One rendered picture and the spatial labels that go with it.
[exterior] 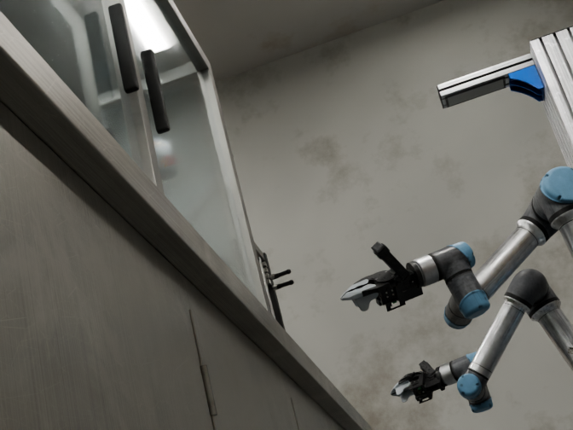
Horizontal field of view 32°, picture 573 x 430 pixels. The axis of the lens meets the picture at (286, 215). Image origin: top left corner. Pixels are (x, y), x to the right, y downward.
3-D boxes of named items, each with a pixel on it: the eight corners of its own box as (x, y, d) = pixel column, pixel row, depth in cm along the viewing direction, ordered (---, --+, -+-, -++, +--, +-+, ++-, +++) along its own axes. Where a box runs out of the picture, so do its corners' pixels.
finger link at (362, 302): (350, 319, 246) (383, 306, 248) (344, 298, 244) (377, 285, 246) (345, 316, 249) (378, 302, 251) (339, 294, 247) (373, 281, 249)
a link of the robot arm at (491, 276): (538, 196, 284) (431, 314, 268) (548, 178, 274) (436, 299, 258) (571, 221, 281) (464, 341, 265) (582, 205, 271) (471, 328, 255)
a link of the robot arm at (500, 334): (550, 270, 316) (477, 404, 311) (554, 279, 326) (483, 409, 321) (518, 254, 322) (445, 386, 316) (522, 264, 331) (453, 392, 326)
